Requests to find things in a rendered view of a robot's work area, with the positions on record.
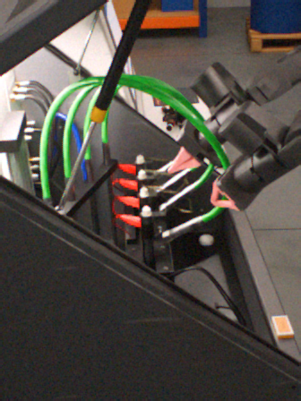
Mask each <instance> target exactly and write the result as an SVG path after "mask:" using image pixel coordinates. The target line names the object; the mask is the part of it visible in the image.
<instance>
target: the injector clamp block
mask: <svg viewBox="0 0 301 401"><path fill-rule="evenodd" d="M162 204H163V199H162V197H161V196H158V197H156V198H155V199H154V200H153V201H152V202H151V211H156V210H157V209H159V206H161V205H162ZM133 212H134V215H135V216H136V217H138V218H140V209H138V208H136V207H133ZM160 229H163V230H164V232H166V231H167V225H166V219H165V216H160V217H156V218H155V219H154V233H155V232H157V231H159V230H160ZM135 233H136V243H135V244H126V234H125V246H126V254H130V255H131V256H133V257H134V258H136V259H137V260H139V261H140V262H142V263H143V264H144V265H145V262H144V249H143V246H142V229H141V228H139V227H138V226H136V227H135ZM153 246H154V253H153V258H154V271H156V272H158V273H159V274H160V275H163V276H164V277H165V276H167V275H172V274H174V273H175V271H174V265H173V260H172V254H171V250H170V244H169V241H168V242H165V241H164V238H163V235H162V236H161V237H160V238H158V239H157V240H155V241H154V242H153Z"/></svg>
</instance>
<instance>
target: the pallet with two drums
mask: <svg viewBox="0 0 301 401"><path fill-rule="evenodd" d="M245 33H246V34H248V43H251V46H250V47H251V53H273V52H290V51H291V50H293V49H294V47H262V43H280V42H301V0H251V11H250V16H246V17H245ZM260 34H265V35H260Z"/></svg>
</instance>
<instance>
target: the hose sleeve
mask: <svg viewBox="0 0 301 401"><path fill-rule="evenodd" d="M202 216H203V215H200V216H199V217H196V218H193V219H192V220H189V221H187V222H186V223H184V224H183V225H181V226H178V227H175V228H173V229H171V230H169V235H170V236H171V237H172V238H175V237H178V236H180V235H183V234H184V233H188V232H190V231H192V230H194V229H195V228H198V227H200V226H203V225H205V224H207V222H206V223H205V222H204V221H203V219H202Z"/></svg>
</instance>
